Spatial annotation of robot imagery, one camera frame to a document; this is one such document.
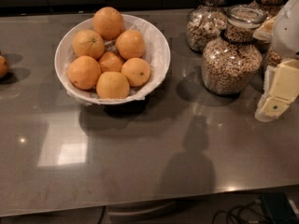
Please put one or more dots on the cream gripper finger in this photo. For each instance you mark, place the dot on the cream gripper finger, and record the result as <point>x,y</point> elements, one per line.
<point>264,32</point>
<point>281,88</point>

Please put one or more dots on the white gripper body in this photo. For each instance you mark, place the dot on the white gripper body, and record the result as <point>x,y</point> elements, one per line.
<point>287,32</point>

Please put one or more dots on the white bowl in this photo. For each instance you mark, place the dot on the white bowl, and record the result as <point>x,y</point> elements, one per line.
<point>157,54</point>

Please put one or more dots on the center small orange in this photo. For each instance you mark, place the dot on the center small orange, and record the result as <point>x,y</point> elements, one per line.
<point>111,62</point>

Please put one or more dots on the right hidden glass jar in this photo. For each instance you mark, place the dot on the right hidden glass jar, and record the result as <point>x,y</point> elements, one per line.
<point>271,59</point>

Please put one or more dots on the back right glass jar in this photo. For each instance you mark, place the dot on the back right glass jar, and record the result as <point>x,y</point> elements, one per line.
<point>271,7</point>

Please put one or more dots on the front glass cereal jar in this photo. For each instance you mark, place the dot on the front glass cereal jar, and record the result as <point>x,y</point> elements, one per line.
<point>231,60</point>

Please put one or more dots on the back left glass jar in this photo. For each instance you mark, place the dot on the back left glass jar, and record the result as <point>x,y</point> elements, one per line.
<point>205,23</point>

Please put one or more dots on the dark box under table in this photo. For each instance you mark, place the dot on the dark box under table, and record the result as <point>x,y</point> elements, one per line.
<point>277,209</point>

